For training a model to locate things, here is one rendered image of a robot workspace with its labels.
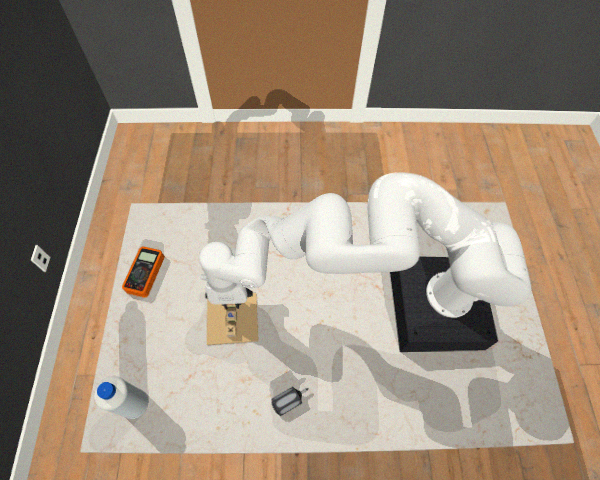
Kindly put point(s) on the orange digital multimeter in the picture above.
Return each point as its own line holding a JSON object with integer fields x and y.
{"x": 143, "y": 272}

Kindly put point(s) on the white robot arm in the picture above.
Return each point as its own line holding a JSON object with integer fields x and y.
{"x": 322, "y": 230}

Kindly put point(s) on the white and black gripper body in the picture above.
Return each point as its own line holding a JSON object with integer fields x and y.
{"x": 237, "y": 295}

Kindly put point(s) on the white bottle with blue cap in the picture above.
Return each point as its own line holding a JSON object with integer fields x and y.
{"x": 115, "y": 395}

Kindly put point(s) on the tan flat mat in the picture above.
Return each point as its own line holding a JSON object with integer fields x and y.
{"x": 247, "y": 323}

